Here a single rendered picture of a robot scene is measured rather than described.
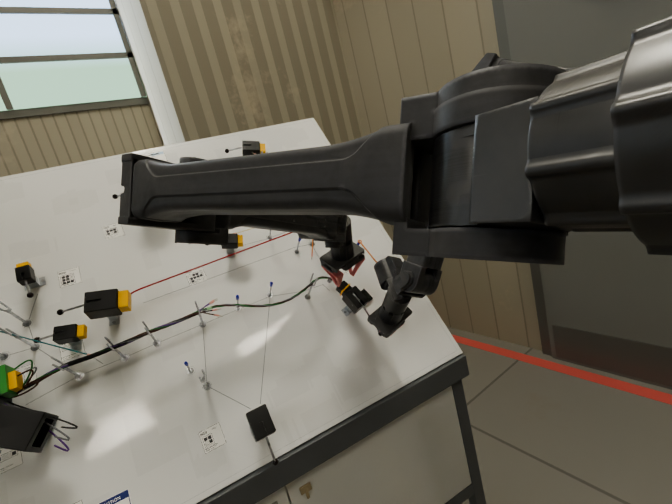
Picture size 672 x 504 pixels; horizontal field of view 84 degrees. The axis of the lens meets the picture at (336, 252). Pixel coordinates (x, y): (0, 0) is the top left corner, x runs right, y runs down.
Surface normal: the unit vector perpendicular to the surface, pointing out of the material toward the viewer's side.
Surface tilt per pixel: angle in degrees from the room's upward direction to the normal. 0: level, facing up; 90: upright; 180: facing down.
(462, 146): 69
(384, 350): 53
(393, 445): 90
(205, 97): 90
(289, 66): 90
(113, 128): 90
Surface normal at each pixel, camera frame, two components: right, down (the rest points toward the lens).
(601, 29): -0.80, 0.32
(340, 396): 0.20, -0.50
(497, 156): -0.83, -0.04
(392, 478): 0.43, 0.09
